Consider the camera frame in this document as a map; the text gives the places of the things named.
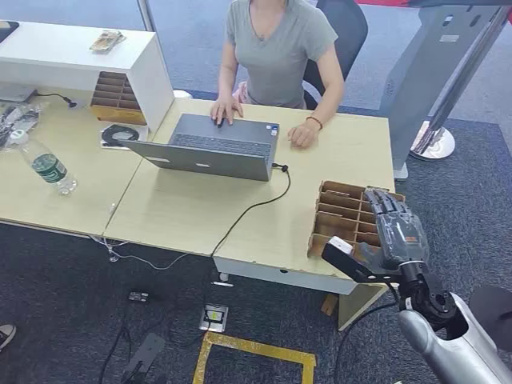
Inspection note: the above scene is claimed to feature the clear plastic bag of parts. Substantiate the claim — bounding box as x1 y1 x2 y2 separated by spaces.
0 102 43 150

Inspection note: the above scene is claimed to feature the small wooden block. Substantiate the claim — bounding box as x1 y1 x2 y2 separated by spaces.
321 293 339 318

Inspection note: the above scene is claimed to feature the coiled black cable in bag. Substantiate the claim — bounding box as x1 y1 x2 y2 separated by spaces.
99 123 149 150

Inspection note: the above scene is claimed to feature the person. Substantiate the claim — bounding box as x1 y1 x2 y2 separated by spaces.
209 0 345 150

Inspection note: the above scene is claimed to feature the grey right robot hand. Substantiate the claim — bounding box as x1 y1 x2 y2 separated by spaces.
362 188 430 273

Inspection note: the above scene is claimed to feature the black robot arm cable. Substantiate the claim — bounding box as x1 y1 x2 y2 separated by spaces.
333 282 401 384

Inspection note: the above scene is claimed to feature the dark shoe with white sole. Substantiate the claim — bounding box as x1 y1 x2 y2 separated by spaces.
0 324 17 353

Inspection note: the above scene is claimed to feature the clear plastic water bottle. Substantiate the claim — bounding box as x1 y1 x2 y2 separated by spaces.
8 129 79 197

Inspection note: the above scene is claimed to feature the person's right hand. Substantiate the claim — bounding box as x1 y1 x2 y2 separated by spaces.
209 95 245 127

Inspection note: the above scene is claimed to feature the grey laptop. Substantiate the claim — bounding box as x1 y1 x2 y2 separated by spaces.
119 112 280 183

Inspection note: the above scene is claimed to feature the metal floor socket box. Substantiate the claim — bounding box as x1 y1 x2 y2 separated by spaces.
199 303 230 334

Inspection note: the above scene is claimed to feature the thin black cable with plug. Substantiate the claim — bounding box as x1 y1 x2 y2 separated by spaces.
33 90 78 109

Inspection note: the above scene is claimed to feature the thin white cable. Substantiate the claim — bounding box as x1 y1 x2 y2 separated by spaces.
88 234 190 272

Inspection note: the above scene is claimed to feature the black office chair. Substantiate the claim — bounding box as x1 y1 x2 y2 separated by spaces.
303 0 369 111

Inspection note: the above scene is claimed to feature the metal pole with round base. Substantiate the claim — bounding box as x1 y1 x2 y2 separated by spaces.
409 6 512 162

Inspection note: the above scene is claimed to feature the stack of cards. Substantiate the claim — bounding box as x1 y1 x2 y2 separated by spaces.
89 30 127 54

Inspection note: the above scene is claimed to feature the brown slotted card holder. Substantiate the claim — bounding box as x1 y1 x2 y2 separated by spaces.
307 180 406 261
89 70 148 127

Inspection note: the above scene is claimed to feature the white desk shelf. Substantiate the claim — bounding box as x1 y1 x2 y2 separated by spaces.
0 20 176 134

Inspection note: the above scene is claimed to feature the black laptop power cable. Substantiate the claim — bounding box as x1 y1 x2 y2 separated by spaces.
210 162 292 259

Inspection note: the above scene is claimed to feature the person's left hand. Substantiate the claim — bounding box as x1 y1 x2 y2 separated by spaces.
287 121 322 150

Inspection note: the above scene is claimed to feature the grey kiosk stand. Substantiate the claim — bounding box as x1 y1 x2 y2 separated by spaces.
378 4 512 182

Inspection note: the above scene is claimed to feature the light wooden desk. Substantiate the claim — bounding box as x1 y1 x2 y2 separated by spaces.
0 87 176 239
104 98 396 332

